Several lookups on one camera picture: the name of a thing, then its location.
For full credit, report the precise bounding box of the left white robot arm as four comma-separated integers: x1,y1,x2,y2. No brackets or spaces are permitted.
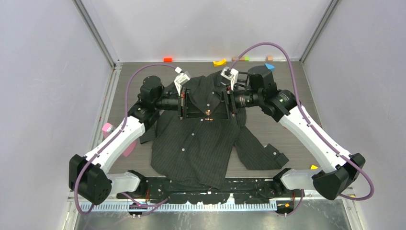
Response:
69,73,191,206

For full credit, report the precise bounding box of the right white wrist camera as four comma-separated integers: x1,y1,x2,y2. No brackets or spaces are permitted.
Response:
220,67,239,91

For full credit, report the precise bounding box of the blue wedge block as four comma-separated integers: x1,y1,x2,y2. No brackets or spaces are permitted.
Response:
265,63,275,71

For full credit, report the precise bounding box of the black pinstriped shirt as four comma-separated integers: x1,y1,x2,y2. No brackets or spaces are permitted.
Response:
139,73,290,190

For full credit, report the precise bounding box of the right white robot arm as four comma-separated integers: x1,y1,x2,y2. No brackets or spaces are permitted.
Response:
220,65,365,200

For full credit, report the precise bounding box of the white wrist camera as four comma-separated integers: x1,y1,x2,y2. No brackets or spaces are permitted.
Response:
174,67,191,96
220,67,239,91

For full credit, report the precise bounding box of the brown wooden block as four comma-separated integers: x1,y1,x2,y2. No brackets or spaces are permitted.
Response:
232,57,246,61

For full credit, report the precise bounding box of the black brooch box left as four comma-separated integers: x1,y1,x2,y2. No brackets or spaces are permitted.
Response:
235,72,248,90

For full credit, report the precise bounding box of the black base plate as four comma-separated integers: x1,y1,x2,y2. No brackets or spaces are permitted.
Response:
115,176,305,206

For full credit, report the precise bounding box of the red block at wall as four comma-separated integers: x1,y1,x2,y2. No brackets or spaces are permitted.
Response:
163,57,173,62

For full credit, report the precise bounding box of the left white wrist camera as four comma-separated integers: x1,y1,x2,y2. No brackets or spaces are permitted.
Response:
174,67,191,96

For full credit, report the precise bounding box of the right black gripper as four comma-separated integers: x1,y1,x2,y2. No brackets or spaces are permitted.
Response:
209,84,263,120

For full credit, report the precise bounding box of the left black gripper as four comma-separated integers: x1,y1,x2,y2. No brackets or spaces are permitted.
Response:
154,87,208,120

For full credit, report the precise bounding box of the yellow arch block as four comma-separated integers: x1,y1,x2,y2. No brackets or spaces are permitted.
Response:
213,58,227,67

